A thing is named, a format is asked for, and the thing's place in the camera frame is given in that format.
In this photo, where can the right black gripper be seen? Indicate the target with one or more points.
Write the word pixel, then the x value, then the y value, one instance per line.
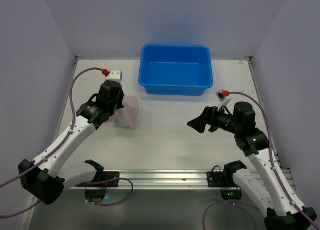
pixel 211 120

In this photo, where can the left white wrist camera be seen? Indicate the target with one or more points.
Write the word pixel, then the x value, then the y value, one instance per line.
pixel 113 75

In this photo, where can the aluminium mounting rail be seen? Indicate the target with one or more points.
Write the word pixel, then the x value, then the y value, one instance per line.
pixel 165 179

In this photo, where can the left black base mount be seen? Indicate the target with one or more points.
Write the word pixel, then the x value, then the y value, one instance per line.
pixel 96 191

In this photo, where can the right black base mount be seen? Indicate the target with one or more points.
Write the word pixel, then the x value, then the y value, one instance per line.
pixel 218 178

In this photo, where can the blue plastic tub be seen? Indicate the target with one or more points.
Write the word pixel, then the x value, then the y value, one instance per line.
pixel 173 69

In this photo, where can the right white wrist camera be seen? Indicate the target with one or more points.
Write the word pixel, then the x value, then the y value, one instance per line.
pixel 224 98

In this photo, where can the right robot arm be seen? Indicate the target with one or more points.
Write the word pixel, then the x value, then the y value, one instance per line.
pixel 275 198

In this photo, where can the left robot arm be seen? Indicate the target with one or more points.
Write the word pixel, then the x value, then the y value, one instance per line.
pixel 43 177

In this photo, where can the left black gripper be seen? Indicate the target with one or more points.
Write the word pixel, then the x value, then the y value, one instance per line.
pixel 116 103

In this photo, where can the white mesh laundry bag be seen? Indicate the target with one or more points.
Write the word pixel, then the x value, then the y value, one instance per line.
pixel 130 114

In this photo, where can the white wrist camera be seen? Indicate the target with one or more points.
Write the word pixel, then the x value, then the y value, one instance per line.
pixel 113 75
pixel 224 98

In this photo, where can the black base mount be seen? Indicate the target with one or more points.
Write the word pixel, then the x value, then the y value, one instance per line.
pixel 218 178
pixel 96 191

